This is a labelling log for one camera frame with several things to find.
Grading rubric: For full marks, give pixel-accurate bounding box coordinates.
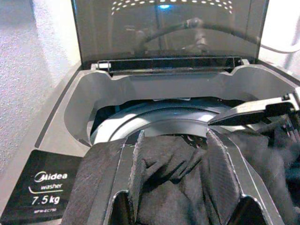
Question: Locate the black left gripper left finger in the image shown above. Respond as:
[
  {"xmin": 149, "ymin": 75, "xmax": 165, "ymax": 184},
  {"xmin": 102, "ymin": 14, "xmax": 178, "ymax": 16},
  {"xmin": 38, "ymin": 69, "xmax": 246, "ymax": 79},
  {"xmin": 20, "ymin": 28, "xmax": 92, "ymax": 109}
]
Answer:
[{"xmin": 95, "ymin": 130, "xmax": 145, "ymax": 225}]

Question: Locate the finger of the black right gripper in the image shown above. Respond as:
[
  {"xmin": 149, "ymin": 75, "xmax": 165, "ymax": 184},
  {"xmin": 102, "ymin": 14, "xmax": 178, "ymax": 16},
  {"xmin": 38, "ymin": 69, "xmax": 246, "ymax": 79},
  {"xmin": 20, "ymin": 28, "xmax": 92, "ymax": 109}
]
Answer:
[
  {"xmin": 208, "ymin": 110, "xmax": 270, "ymax": 127},
  {"xmin": 231, "ymin": 97, "xmax": 285, "ymax": 113}
]

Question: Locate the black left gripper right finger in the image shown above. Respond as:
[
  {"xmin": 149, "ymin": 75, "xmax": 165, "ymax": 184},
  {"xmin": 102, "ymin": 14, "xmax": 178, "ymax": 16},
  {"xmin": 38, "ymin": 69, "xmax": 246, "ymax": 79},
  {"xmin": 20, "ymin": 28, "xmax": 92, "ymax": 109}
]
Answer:
[{"xmin": 206, "ymin": 129, "xmax": 285, "ymax": 225}]

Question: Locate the black cloth garment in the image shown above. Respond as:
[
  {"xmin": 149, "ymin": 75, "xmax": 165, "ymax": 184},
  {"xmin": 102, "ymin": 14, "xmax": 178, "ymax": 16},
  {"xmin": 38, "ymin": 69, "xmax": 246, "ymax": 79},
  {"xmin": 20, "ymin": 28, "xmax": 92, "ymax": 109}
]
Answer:
[{"xmin": 62, "ymin": 121, "xmax": 300, "ymax": 225}]

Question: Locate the grey top-load washing machine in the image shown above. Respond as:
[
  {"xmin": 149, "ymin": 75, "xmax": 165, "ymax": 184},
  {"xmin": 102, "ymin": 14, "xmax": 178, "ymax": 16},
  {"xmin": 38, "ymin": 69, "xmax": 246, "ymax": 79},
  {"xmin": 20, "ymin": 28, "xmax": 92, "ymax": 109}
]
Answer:
[{"xmin": 0, "ymin": 58, "xmax": 300, "ymax": 225}]

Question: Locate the black Midea washer sticker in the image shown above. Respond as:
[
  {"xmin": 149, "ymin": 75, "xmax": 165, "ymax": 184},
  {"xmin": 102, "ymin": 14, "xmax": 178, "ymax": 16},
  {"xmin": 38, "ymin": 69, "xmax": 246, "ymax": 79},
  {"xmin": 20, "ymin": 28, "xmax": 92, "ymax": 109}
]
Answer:
[{"xmin": 1, "ymin": 149, "xmax": 85, "ymax": 225}]

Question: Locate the tinted transparent washer lid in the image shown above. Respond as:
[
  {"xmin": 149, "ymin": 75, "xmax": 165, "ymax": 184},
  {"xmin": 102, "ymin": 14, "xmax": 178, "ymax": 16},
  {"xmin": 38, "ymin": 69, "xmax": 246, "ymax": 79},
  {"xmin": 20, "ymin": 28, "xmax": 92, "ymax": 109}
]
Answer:
[{"xmin": 70, "ymin": 0, "xmax": 270, "ymax": 76}]

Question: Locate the grey washer drum ring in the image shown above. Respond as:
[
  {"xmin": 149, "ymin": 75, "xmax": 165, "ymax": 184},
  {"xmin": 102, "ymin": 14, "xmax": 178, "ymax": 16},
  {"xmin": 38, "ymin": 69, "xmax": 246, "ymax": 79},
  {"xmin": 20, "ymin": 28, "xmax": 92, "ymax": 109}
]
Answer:
[{"xmin": 90, "ymin": 99, "xmax": 238, "ymax": 148}]

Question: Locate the white hose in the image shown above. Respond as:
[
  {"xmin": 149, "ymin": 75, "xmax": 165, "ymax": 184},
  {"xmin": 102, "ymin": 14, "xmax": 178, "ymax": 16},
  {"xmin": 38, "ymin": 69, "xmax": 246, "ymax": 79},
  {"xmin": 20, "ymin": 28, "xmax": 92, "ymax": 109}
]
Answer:
[{"xmin": 259, "ymin": 35, "xmax": 300, "ymax": 55}]

